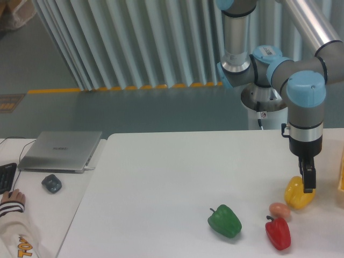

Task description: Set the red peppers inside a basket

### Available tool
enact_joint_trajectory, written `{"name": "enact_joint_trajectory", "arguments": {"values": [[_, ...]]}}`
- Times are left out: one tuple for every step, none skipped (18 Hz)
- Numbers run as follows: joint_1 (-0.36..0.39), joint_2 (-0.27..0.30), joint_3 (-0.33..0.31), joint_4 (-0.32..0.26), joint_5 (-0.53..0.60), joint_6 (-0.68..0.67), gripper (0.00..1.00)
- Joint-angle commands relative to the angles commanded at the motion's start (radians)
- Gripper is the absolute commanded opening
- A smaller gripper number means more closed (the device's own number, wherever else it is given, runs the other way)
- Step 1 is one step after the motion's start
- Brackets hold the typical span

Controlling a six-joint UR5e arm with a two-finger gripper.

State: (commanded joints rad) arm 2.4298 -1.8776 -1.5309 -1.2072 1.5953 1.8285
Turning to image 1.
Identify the brown egg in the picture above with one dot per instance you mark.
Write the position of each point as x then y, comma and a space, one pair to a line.
279, 210

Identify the dark grey computer mouse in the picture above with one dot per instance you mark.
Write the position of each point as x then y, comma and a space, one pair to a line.
52, 184

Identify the white striped sleeve forearm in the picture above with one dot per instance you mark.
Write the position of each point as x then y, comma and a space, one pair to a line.
18, 237

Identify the yellow basket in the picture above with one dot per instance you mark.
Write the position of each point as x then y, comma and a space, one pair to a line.
340, 179

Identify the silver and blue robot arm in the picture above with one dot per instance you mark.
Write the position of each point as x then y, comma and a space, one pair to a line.
300, 84

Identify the white folding partition screen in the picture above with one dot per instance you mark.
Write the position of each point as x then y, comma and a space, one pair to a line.
137, 44

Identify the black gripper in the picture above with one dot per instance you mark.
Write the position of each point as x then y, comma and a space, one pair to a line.
305, 150

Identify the black keyboard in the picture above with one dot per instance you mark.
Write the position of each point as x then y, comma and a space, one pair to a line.
7, 174

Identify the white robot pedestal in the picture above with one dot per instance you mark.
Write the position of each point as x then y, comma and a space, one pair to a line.
264, 106

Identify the person's hand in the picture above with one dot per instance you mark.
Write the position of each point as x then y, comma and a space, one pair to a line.
16, 198

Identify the yellow bell pepper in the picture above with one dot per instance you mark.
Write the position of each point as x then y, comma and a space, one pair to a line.
294, 194

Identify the red bell pepper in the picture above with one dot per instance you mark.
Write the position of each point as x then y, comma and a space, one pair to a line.
278, 232

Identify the cardboard box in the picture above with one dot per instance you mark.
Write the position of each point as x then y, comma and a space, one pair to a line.
16, 14

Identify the green bell pepper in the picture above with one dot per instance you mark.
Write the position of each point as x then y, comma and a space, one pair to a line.
224, 221

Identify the silver laptop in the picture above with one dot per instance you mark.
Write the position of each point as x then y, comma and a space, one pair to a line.
61, 151

